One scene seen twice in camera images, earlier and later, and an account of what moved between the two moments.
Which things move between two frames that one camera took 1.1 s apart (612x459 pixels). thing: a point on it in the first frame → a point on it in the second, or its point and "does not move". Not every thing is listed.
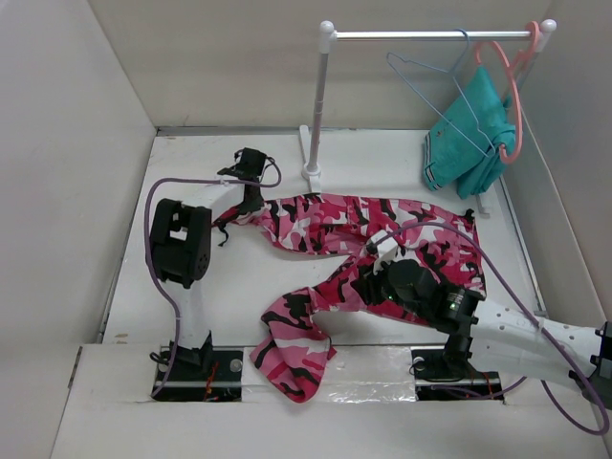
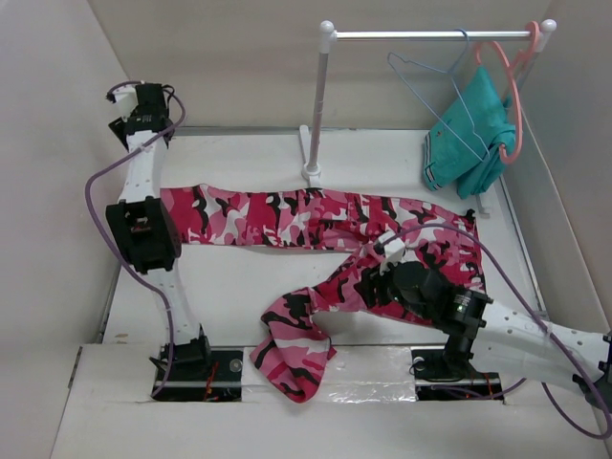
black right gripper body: x=387 y=291 does not move
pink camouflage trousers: x=417 y=259 does not move
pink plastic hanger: x=535 y=35 does not move
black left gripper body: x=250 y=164 → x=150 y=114
